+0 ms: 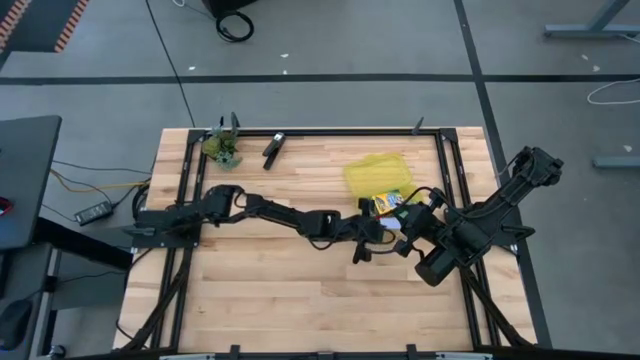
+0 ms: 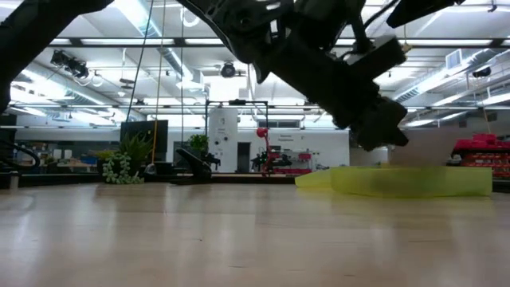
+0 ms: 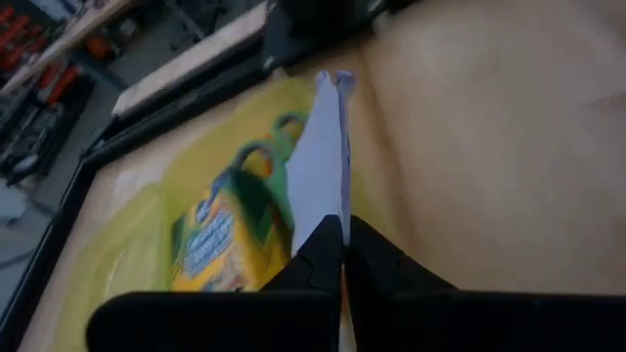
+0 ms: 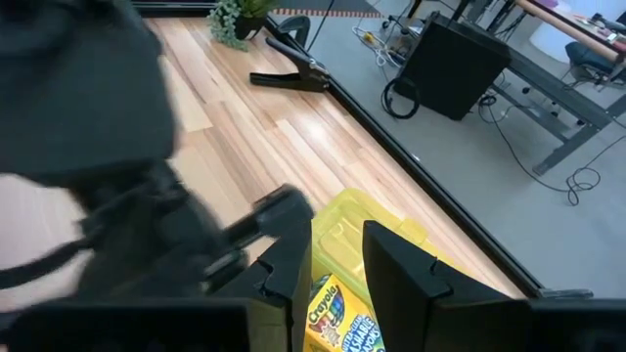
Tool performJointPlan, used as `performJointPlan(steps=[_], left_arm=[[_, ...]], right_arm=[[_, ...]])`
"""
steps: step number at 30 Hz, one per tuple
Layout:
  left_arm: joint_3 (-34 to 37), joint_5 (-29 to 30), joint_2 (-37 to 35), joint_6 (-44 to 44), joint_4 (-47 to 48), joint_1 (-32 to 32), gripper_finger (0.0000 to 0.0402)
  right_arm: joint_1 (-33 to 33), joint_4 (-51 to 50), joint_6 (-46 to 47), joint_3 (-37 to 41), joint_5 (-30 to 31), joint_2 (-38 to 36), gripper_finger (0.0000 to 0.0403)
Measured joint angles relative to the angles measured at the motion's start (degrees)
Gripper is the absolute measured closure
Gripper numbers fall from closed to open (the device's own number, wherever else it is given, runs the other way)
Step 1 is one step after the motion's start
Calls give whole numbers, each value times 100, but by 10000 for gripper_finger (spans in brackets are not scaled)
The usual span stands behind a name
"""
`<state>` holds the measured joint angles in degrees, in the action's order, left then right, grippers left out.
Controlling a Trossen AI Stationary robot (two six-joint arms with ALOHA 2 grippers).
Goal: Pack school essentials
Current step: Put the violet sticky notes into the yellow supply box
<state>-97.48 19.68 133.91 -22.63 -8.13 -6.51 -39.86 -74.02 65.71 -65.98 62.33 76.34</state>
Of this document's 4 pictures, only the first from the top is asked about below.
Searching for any black computer mouse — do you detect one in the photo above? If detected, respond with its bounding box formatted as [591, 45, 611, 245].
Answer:
[0, 298, 34, 351]

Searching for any long black floor cable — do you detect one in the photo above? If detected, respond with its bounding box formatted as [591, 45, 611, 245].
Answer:
[144, 0, 197, 129]

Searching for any grey desk leg base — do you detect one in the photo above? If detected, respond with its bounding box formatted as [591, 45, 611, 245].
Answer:
[543, 0, 640, 39]
[592, 155, 640, 169]

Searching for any black power adapter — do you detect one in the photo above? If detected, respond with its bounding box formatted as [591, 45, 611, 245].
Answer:
[73, 200, 115, 227]

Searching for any yellow plastic bag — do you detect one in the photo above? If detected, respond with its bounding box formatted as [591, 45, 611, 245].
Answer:
[342, 151, 426, 221]

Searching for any coiled black cable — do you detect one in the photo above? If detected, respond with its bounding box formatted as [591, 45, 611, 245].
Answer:
[214, 9, 256, 44]

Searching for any black stapler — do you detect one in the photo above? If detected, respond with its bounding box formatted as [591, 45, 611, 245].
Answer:
[261, 131, 288, 172]

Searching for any dark desk top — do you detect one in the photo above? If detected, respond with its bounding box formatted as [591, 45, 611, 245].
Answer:
[0, 115, 63, 251]

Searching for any black aluminium table frame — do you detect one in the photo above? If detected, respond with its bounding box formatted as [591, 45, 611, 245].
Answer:
[119, 113, 537, 360]

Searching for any white floor cable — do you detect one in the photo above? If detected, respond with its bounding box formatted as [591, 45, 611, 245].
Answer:
[586, 77, 640, 106]

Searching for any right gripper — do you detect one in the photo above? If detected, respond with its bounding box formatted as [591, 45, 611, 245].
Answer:
[393, 188, 451, 256]

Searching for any black floor box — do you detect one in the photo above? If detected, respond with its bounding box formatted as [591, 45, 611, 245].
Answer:
[202, 0, 259, 17]

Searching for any black mat orange striped edge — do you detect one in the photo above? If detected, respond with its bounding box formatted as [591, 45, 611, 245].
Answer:
[0, 0, 91, 54]

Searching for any potted green plant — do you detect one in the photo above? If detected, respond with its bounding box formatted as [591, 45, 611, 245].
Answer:
[201, 124, 245, 172]

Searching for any yellow crayon box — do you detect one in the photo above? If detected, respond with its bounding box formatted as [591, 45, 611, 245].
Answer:
[369, 189, 406, 218]

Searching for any yellow cable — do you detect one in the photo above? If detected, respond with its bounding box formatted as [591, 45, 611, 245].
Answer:
[48, 168, 152, 194]

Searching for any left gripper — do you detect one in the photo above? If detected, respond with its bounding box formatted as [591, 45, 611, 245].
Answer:
[342, 197, 396, 265]

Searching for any black desk support beam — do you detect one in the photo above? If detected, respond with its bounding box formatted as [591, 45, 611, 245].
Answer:
[32, 216, 134, 271]

